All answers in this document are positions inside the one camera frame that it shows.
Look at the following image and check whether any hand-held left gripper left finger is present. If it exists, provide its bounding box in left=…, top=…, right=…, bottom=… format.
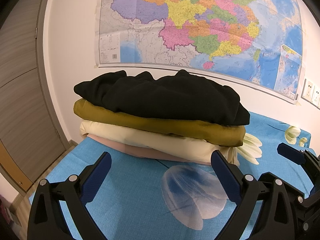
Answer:
left=27, top=151, right=112, bottom=240

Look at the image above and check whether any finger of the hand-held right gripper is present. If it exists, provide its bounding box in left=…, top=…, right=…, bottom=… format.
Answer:
left=259, top=172, right=305, bottom=198
left=277, top=142, right=320, bottom=180

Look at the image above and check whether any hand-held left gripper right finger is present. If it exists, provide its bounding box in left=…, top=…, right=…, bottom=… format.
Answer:
left=211, top=150, right=299, bottom=240

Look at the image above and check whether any black garment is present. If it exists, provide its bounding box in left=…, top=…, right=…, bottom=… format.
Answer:
left=73, top=69, right=251, bottom=126

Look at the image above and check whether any pink garment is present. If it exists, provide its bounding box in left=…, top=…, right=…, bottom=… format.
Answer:
left=86, top=134, right=213, bottom=167

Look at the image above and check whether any blue floral bedsheet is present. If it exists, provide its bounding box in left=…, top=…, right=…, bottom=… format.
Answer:
left=29, top=111, right=313, bottom=240

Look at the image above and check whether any cream garment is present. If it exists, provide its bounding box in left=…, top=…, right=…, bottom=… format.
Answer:
left=79, top=120, right=241, bottom=166

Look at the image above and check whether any olive garment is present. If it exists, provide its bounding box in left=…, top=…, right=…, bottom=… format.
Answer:
left=73, top=99, right=245, bottom=147

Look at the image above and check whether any grey wooden door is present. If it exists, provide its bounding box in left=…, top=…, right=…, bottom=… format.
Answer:
left=0, top=0, right=70, bottom=193

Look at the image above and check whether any white wall socket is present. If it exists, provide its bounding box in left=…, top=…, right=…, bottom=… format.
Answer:
left=301, top=79, right=315, bottom=101
left=311, top=85, right=320, bottom=106

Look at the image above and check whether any colourful wall map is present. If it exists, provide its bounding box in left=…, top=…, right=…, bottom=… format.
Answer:
left=94, top=0, right=307, bottom=105

